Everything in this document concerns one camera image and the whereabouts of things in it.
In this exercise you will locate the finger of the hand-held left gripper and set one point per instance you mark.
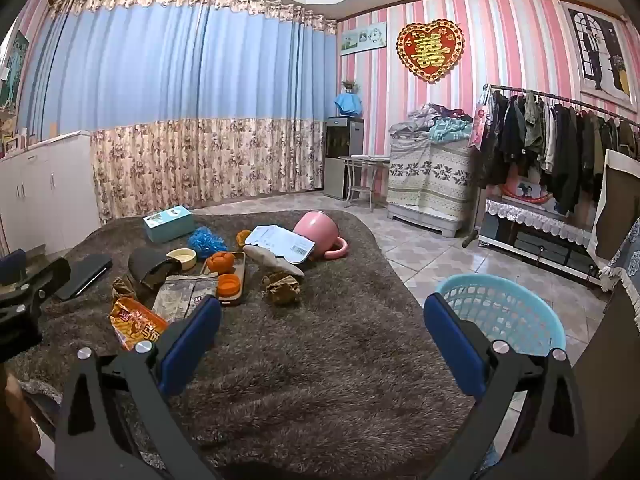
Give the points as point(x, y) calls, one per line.
point(50, 272)
point(12, 262)

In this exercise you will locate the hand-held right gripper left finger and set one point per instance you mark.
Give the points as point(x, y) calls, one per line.
point(192, 345)

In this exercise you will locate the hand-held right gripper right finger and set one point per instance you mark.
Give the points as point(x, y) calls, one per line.
point(452, 350)

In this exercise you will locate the silver foil packet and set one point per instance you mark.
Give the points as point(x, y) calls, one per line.
point(180, 297)

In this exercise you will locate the orange snack packet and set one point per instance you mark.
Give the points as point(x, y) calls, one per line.
point(132, 322)

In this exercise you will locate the light blue plastic basket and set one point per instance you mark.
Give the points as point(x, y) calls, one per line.
point(505, 310)

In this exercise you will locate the orange bowl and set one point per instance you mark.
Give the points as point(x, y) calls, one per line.
point(230, 285)

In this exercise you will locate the brown paper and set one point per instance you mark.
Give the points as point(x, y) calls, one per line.
point(122, 290)
point(282, 290)

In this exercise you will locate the orange tangerine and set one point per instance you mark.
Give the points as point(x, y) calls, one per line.
point(220, 262)

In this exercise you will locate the blue mesh bath sponge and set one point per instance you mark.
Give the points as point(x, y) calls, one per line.
point(206, 242)

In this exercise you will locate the long white cloth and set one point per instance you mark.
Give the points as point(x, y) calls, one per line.
point(270, 259)

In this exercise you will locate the small orange cup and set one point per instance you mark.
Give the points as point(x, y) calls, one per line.
point(243, 237)

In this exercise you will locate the white paper envelope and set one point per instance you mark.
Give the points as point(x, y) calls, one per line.
point(280, 242)

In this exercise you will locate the person's left forearm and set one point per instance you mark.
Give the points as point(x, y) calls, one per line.
point(20, 420)

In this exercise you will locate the white cabinet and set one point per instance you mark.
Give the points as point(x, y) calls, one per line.
point(50, 190)

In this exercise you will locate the tan phone case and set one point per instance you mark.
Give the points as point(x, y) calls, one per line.
point(238, 263)

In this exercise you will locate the teal cardboard box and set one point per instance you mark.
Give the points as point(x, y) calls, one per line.
point(167, 227)

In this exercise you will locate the low dark stand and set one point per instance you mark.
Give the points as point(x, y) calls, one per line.
point(530, 245)

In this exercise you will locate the white lace cloth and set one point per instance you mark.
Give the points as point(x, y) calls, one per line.
point(540, 217)

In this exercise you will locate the dark wooden furniture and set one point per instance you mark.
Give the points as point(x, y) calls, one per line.
point(610, 385)

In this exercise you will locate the pink mug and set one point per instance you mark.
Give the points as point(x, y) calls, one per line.
point(315, 230)

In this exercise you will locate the red round toy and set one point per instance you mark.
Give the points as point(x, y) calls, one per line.
point(525, 191)

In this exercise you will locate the patterned cover cloth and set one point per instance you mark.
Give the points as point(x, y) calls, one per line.
point(430, 175)

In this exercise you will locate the blue fringed cloth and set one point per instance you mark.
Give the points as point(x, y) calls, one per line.
point(627, 260)

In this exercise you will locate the small metal table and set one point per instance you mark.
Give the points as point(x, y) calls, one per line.
point(365, 160)

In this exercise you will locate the grey water dispenser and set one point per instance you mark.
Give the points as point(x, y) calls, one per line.
point(342, 160)

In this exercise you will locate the pink floral bag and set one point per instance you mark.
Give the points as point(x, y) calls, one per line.
point(478, 127)

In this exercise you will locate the blue floral curtain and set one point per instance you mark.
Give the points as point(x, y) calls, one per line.
point(175, 85)

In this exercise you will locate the pile of folded clothes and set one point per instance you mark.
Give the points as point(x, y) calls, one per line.
point(430, 122)

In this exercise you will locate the row of hanging clothes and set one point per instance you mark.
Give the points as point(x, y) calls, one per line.
point(550, 140)

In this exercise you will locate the blue bottle cover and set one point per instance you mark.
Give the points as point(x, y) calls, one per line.
point(347, 104)

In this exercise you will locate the metal clothes rack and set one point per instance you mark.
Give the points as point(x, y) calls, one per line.
point(550, 94)

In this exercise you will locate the small potted plant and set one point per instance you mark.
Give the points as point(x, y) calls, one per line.
point(350, 85)

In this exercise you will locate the red gold heart decoration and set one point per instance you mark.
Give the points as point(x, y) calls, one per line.
point(430, 50)

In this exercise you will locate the small photo frame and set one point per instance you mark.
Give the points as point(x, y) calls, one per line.
point(10, 145)

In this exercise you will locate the green wall painting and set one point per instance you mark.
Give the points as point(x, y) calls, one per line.
point(12, 70)

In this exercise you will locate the landscape wall picture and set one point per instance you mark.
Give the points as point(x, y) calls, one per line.
point(363, 38)

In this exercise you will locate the wall poster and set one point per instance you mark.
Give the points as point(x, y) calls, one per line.
point(600, 50)

